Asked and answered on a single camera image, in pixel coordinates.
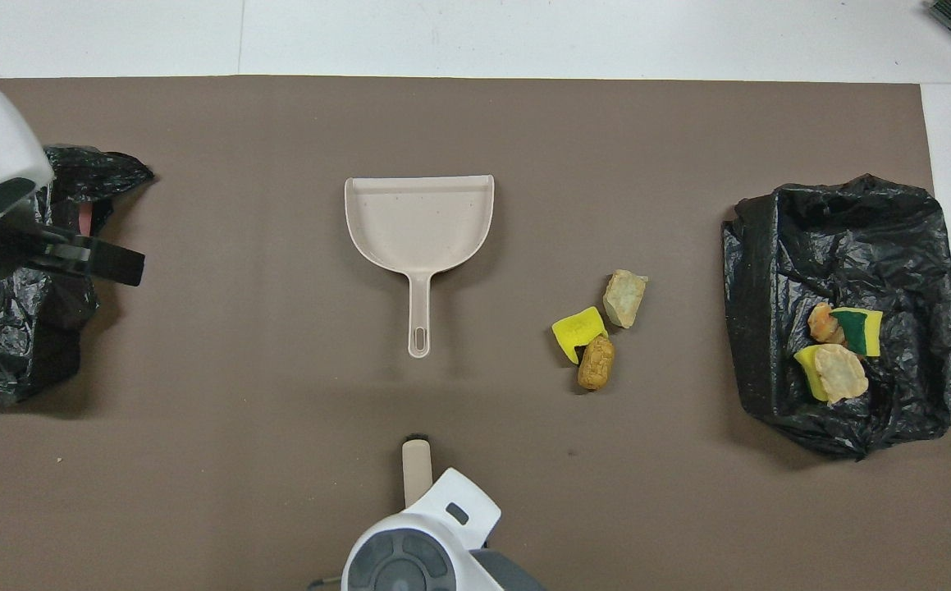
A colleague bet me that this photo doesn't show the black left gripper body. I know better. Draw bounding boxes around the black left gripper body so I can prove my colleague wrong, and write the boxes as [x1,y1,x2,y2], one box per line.
[0,204,48,286]

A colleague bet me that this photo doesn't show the beige plastic dustpan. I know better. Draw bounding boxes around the beige plastic dustpan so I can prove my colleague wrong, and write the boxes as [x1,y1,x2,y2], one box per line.
[345,174,496,360]

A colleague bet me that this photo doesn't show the beige hand brush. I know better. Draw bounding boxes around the beige hand brush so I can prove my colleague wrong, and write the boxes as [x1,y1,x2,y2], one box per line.
[401,433,436,511]

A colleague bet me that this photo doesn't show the yellow sponge piece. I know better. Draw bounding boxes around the yellow sponge piece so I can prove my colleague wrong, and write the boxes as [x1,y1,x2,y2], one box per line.
[551,306,610,365]
[793,345,834,404]

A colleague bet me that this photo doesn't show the brown bread roll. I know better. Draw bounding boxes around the brown bread roll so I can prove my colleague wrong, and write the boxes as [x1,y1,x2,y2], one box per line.
[578,337,618,392]

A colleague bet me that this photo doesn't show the pale bread chunk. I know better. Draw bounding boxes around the pale bread chunk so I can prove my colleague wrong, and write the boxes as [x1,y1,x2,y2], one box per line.
[603,269,650,330]

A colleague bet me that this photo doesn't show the golden croissant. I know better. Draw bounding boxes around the golden croissant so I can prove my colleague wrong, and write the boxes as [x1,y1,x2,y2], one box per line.
[814,343,871,404]
[808,302,848,346]

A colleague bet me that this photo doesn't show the green and yellow sponge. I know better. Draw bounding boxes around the green and yellow sponge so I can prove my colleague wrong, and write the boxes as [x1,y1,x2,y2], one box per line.
[832,308,885,359]

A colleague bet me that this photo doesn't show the left black garbage bag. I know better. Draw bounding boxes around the left black garbage bag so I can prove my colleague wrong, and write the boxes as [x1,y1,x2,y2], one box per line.
[0,145,155,405]

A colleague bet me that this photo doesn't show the black garbage bag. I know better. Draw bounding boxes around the black garbage bag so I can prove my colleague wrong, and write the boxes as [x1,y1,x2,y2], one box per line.
[0,145,155,405]
[721,173,951,461]

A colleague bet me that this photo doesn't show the brown table mat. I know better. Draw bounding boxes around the brown table mat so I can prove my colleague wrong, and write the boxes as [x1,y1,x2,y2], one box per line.
[0,76,951,591]

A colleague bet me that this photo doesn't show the right black garbage bag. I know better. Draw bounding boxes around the right black garbage bag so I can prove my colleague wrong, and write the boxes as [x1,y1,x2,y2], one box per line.
[721,173,951,461]

